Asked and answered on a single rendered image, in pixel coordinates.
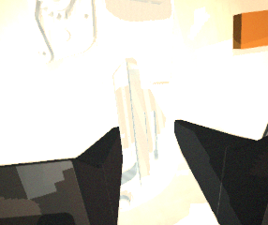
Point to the orange rectangular block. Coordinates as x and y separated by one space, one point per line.
250 29

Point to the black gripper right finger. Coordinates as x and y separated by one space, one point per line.
231 171

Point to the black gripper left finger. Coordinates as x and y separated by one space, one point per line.
86 186

